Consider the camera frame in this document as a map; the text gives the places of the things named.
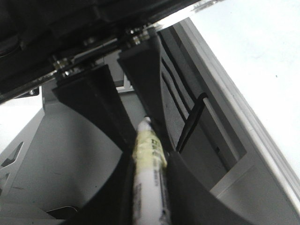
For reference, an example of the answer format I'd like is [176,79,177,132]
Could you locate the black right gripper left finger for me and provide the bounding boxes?
[52,65,136,225]

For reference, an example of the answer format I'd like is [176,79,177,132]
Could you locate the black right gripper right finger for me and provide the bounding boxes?
[118,44,300,225]

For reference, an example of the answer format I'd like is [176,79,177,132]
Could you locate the white black-tipped whiteboard marker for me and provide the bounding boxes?
[132,117,172,225]

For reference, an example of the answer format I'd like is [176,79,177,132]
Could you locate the white whiteboard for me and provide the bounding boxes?
[161,0,300,195]

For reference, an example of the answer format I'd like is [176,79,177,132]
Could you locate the grey whiteboard frame ledge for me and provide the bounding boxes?
[173,18,300,214]

